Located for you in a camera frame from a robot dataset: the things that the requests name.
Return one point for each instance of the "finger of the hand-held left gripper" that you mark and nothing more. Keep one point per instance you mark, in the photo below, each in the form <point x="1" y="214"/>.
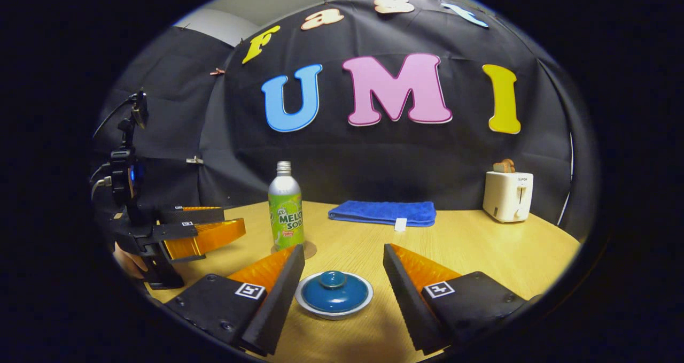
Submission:
<point x="197" y="214"/>
<point x="208" y="237"/>

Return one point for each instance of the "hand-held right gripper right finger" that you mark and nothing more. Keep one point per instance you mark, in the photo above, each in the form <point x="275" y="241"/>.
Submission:
<point x="406" y="304"/>

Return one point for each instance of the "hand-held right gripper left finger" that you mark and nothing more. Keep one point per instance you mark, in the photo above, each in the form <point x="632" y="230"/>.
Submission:
<point x="275" y="304"/>

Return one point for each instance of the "white teacup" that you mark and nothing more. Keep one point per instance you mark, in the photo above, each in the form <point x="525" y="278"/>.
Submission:
<point x="334" y="315"/>

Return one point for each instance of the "teal teacup lid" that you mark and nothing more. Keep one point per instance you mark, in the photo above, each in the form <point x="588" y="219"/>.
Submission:
<point x="334" y="293"/>

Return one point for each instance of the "round brown coaster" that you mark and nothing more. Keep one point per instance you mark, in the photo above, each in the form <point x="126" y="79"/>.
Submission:
<point x="310" y="249"/>

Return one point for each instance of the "silver green water bottle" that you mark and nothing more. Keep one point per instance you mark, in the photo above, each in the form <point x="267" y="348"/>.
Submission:
<point x="286" y="218"/>

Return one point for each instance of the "small white clip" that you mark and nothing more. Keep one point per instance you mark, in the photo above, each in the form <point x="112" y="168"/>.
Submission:
<point x="195" y="160"/>

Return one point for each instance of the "folded blue towel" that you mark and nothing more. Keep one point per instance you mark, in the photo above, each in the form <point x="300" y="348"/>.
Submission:
<point x="382" y="212"/>

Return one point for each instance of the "small red clip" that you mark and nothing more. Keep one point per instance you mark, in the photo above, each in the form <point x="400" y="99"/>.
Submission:
<point x="217" y="71"/>

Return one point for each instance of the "cream toaster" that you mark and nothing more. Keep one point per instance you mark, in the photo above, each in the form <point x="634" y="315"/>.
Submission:
<point x="506" y="197"/>

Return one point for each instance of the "black backdrop cloth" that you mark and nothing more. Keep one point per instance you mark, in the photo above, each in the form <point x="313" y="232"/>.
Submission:
<point x="374" y="160"/>

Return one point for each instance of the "toast slice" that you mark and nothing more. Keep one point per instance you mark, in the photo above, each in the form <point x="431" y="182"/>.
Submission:
<point x="504" y="166"/>

